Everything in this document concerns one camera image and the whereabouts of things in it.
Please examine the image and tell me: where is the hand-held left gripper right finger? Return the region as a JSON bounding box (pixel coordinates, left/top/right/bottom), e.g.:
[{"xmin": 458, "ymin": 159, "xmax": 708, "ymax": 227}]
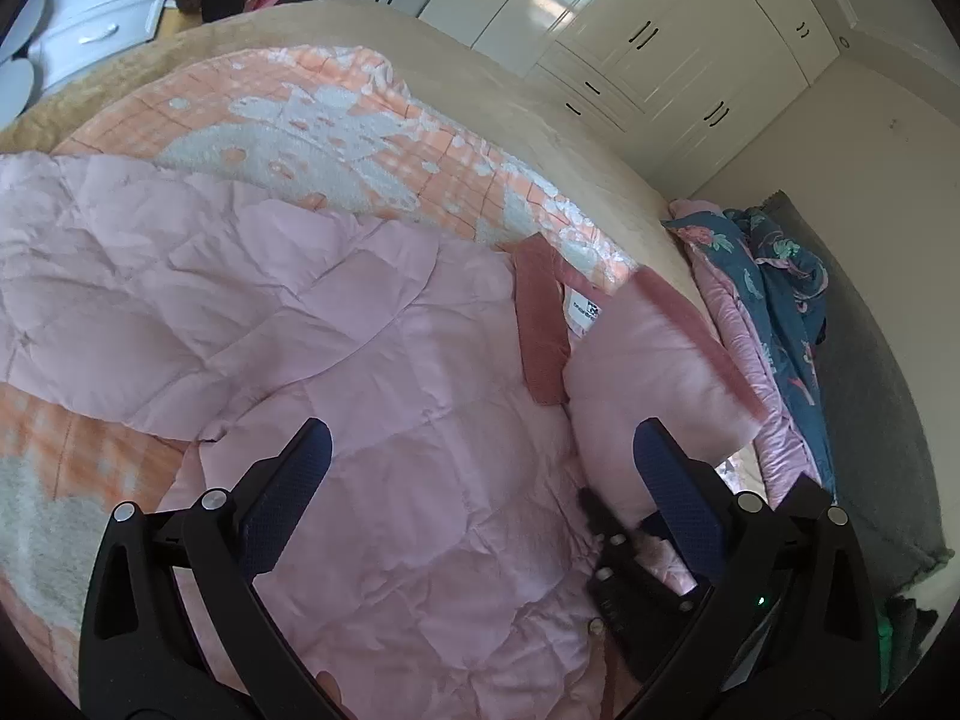
[{"xmin": 632, "ymin": 418, "xmax": 882, "ymax": 720}]

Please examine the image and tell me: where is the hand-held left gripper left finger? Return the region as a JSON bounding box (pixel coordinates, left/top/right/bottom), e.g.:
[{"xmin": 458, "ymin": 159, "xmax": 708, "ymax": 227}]
[{"xmin": 79, "ymin": 418, "xmax": 333, "ymax": 720}]

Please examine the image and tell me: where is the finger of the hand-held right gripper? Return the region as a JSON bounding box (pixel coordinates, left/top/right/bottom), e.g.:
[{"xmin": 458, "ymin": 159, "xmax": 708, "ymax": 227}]
[{"xmin": 577, "ymin": 487, "xmax": 640, "ymax": 542}]

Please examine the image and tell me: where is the pink quilted jacket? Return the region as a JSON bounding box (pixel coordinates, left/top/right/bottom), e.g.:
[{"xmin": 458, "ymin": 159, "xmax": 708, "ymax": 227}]
[{"xmin": 0, "ymin": 152, "xmax": 770, "ymax": 720}]

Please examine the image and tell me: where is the person's left hand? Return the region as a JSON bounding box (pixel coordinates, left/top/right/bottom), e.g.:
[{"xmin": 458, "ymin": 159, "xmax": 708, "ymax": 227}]
[{"xmin": 315, "ymin": 671, "xmax": 355, "ymax": 720}]

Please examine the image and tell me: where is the grey headboard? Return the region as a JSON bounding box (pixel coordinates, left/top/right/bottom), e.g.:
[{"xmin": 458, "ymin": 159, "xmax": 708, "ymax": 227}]
[{"xmin": 757, "ymin": 191, "xmax": 953, "ymax": 601}]

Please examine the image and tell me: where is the teal floral quilt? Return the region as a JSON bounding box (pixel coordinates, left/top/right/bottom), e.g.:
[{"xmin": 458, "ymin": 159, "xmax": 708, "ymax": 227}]
[{"xmin": 660, "ymin": 197, "xmax": 837, "ymax": 500}]

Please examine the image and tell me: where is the dark green cloth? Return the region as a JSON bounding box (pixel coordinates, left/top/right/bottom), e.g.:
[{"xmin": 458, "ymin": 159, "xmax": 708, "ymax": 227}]
[{"xmin": 874, "ymin": 596, "xmax": 938, "ymax": 695}]

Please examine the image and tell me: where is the orange patterned blanket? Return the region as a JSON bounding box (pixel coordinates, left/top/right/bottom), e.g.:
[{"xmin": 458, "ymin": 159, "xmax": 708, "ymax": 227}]
[{"xmin": 0, "ymin": 45, "xmax": 647, "ymax": 661}]

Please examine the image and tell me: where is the white wardrobe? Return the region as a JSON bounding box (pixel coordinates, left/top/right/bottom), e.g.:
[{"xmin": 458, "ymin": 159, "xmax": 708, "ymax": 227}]
[{"xmin": 315, "ymin": 0, "xmax": 863, "ymax": 200}]

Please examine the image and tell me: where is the round white disc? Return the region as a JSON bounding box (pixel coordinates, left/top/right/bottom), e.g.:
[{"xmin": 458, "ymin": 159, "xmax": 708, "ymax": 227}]
[
  {"xmin": 0, "ymin": 58, "xmax": 35, "ymax": 119},
  {"xmin": 0, "ymin": 0, "xmax": 53, "ymax": 67}
]

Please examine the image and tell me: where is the white drawer cabinet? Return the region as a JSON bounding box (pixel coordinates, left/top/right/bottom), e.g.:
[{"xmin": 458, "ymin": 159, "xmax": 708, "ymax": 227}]
[{"xmin": 22, "ymin": 0, "xmax": 185, "ymax": 91}]

